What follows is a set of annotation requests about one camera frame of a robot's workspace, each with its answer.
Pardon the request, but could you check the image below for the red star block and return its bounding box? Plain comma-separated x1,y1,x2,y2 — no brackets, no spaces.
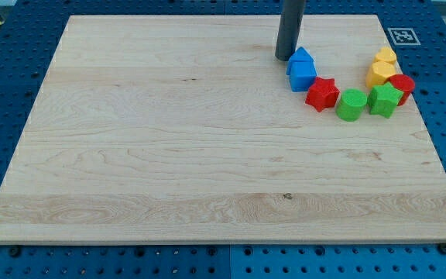
305,77,340,112

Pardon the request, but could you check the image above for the green star block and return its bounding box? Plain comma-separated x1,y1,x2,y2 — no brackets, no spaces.
367,82,403,119

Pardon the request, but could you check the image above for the blue triangular prism block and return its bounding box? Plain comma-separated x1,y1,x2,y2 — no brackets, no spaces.
286,46,314,75

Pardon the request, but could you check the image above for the green cylinder block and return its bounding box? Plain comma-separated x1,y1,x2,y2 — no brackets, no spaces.
335,88,367,122

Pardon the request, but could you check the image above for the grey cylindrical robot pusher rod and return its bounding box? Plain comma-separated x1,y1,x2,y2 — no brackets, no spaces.
275,0,306,61

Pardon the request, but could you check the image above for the yellow hexagon block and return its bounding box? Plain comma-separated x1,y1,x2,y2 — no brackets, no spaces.
365,61,396,89

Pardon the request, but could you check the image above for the yellow heart block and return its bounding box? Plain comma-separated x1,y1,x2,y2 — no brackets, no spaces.
373,46,397,64

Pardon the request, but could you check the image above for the red cylinder block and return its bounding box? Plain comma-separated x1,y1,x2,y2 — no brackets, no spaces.
388,74,416,106

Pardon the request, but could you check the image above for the white fiducial marker tag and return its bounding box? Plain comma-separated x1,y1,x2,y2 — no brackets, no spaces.
388,27,420,46

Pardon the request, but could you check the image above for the black bolt left front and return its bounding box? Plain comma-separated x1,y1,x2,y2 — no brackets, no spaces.
8,246,22,258

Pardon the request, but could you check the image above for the black bolt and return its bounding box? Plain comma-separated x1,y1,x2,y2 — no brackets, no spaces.
437,243,446,255
8,246,22,258

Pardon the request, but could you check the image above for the black bolt right front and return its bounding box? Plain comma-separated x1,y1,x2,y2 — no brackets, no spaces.
437,243,446,255

